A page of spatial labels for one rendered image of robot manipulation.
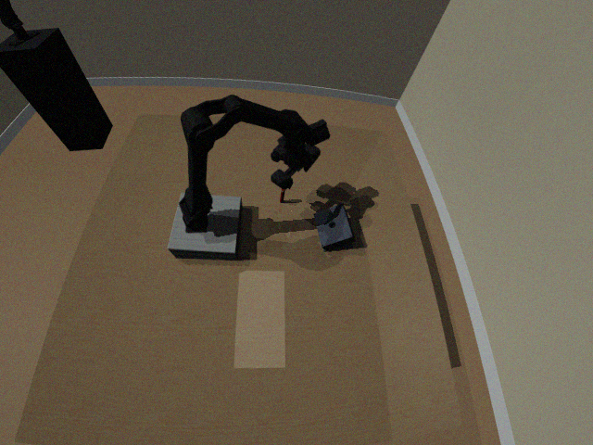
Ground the dark blue sloped panel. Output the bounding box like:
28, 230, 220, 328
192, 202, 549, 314
314, 203, 356, 252

